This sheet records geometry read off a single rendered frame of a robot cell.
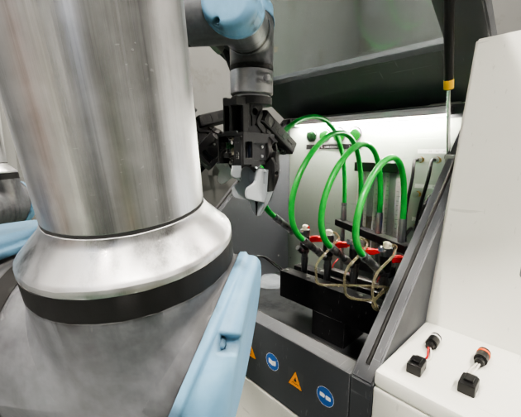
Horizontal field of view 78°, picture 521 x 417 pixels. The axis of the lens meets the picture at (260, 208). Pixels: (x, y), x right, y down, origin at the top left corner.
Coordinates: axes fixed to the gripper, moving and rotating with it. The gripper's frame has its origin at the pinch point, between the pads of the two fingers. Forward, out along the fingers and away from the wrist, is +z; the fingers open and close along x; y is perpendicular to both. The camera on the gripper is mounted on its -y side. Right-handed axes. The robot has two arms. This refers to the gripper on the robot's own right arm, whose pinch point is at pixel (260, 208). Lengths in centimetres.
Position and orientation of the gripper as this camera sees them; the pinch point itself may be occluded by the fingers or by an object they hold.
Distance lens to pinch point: 61.3
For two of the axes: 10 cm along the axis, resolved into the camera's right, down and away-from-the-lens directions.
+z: 0.0, 9.8, 1.8
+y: -7.2, 1.2, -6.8
